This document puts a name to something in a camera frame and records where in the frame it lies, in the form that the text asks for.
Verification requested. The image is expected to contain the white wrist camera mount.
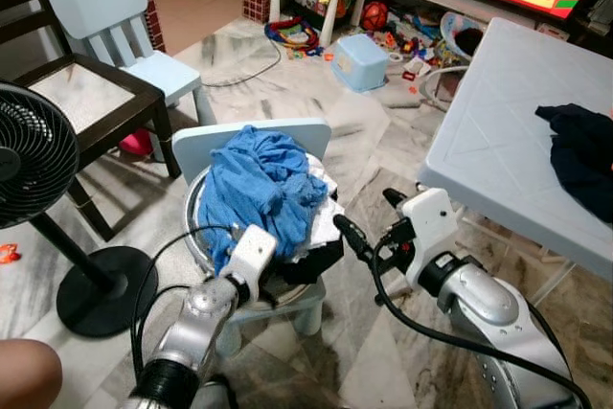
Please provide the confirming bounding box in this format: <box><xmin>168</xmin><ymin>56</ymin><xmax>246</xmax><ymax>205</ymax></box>
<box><xmin>225</xmin><ymin>225</ymin><xmax>279</xmax><ymax>285</ymax></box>
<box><xmin>400</xmin><ymin>189</ymin><xmax>461</xmax><ymax>285</ymax></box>

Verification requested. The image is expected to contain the long black left arm cable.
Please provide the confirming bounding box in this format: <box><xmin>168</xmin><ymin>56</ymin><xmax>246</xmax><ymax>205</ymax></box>
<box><xmin>129</xmin><ymin>225</ymin><xmax>236</xmax><ymax>381</ymax></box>

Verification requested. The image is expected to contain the white garment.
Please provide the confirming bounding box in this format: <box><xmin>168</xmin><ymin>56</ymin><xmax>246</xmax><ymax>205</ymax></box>
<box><xmin>302</xmin><ymin>155</ymin><xmax>346</xmax><ymax>257</ymax></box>

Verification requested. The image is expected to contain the long black arm cable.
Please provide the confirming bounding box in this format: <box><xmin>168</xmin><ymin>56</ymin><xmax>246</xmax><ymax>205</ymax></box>
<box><xmin>129</xmin><ymin>225</ymin><xmax>236</xmax><ymax>381</ymax></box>
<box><xmin>367</xmin><ymin>237</ymin><xmax>595</xmax><ymax>409</ymax></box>

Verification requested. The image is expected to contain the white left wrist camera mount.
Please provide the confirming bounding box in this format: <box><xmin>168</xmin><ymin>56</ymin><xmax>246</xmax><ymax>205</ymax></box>
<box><xmin>225</xmin><ymin>225</ymin><xmax>279</xmax><ymax>285</ymax></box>

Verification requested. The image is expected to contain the pink toy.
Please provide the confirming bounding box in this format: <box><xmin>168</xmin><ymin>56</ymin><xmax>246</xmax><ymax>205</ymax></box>
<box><xmin>118</xmin><ymin>126</ymin><xmax>154</xmax><ymax>158</ymax></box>

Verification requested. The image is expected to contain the thin black cable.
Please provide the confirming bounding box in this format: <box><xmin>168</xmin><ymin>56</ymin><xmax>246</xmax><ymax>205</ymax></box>
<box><xmin>206</xmin><ymin>40</ymin><xmax>284</xmax><ymax>87</ymax></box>

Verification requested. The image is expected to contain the light blue plastic tub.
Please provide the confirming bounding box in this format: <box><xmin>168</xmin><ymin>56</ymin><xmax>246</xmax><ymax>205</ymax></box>
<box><xmin>441</xmin><ymin>11</ymin><xmax>485</xmax><ymax>60</ymax></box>

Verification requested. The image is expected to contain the grey robot leg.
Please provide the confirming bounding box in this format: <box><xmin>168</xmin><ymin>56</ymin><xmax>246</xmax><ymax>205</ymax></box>
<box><xmin>196</xmin><ymin>375</ymin><xmax>240</xmax><ymax>409</ymax></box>

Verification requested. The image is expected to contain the colourful ring toy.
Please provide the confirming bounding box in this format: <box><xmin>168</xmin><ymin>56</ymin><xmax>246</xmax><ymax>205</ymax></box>
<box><xmin>265</xmin><ymin>16</ymin><xmax>322</xmax><ymax>57</ymax></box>

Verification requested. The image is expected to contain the navy garment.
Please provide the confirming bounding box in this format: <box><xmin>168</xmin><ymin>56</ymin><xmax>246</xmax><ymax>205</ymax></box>
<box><xmin>534</xmin><ymin>104</ymin><xmax>613</xmax><ymax>223</ymax></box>

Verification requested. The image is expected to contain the blue knit garment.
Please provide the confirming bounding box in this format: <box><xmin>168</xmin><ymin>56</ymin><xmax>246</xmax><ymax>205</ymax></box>
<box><xmin>196</xmin><ymin>125</ymin><xmax>331</xmax><ymax>276</ymax></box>

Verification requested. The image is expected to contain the red ball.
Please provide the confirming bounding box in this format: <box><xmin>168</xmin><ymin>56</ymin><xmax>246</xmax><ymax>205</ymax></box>
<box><xmin>361</xmin><ymin>1</ymin><xmax>389</xmax><ymax>32</ymax></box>

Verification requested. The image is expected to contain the long black right arm cable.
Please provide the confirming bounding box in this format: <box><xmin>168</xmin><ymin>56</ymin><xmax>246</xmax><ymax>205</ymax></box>
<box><xmin>367</xmin><ymin>237</ymin><xmax>595</xmax><ymax>409</ymax></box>

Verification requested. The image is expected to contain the person bare limb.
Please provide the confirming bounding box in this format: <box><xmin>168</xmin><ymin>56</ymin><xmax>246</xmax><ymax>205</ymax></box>
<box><xmin>0</xmin><ymin>337</ymin><xmax>63</xmax><ymax>409</ymax></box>

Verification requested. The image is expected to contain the round laundry basket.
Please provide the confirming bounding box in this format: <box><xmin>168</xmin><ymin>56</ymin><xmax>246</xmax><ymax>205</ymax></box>
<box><xmin>182</xmin><ymin>165</ymin><xmax>331</xmax><ymax>309</ymax></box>

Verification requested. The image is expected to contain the short black left arm cable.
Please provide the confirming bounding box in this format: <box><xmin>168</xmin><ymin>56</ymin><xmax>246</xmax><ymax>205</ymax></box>
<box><xmin>142</xmin><ymin>284</ymin><xmax>193</xmax><ymax>372</ymax></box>

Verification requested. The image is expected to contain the black garment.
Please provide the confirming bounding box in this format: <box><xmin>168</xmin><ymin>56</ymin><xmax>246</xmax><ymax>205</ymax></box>
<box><xmin>273</xmin><ymin>237</ymin><xmax>346</xmax><ymax>285</ymax></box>

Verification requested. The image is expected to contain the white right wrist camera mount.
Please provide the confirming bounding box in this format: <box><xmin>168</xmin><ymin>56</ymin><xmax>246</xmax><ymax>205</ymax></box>
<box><xmin>400</xmin><ymin>189</ymin><xmax>461</xmax><ymax>285</ymax></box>

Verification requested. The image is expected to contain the grey folding table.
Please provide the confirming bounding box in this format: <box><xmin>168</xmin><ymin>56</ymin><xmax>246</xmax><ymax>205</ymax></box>
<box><xmin>417</xmin><ymin>18</ymin><xmax>613</xmax><ymax>307</ymax></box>

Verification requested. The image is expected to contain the light blue storage box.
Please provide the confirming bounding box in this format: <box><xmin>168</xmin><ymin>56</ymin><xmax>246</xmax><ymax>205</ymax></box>
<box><xmin>332</xmin><ymin>34</ymin><xmax>391</xmax><ymax>94</ymax></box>

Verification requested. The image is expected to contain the black standing fan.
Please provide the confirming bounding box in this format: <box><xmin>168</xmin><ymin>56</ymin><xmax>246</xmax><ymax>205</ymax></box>
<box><xmin>0</xmin><ymin>81</ymin><xmax>159</xmax><ymax>338</ymax></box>

